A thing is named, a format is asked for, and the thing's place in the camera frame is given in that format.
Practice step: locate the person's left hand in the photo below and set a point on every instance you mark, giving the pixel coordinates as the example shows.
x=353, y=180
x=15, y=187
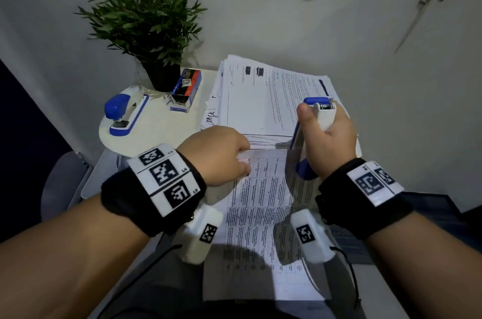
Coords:
x=214, y=157

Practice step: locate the person's right hand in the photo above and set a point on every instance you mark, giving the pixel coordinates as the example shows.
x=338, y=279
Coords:
x=331, y=145

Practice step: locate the blue white stapler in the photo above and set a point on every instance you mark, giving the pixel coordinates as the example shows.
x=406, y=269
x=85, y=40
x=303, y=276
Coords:
x=305, y=170
x=116, y=108

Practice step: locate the stack of printed papers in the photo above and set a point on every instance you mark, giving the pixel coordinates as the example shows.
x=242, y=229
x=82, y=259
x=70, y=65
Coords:
x=256, y=100

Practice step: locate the printed paper bundle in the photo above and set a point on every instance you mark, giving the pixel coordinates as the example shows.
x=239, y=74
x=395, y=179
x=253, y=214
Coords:
x=256, y=213

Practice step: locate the blue staples box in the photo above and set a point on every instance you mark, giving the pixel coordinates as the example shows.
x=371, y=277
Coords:
x=184, y=89

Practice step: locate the person's left forearm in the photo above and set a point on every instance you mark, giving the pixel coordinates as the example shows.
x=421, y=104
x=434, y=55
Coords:
x=67, y=266

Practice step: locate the person's right forearm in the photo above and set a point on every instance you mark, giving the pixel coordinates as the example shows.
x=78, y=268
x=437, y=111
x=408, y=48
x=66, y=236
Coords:
x=425, y=273

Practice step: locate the person's grey trousers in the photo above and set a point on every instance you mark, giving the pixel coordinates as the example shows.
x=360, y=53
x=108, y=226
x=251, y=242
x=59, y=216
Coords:
x=169, y=292

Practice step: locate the grey round stool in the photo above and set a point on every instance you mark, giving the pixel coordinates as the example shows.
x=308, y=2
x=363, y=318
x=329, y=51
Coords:
x=62, y=187

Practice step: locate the green potted plant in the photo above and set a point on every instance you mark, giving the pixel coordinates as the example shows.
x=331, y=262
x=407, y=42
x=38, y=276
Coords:
x=147, y=14

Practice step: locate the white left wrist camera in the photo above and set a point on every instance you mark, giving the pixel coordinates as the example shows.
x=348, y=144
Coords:
x=196, y=243

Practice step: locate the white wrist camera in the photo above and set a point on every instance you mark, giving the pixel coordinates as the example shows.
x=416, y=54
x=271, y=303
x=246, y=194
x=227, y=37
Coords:
x=314, y=247
x=196, y=243

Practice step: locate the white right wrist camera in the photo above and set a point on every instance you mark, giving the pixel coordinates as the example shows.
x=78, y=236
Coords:
x=314, y=247

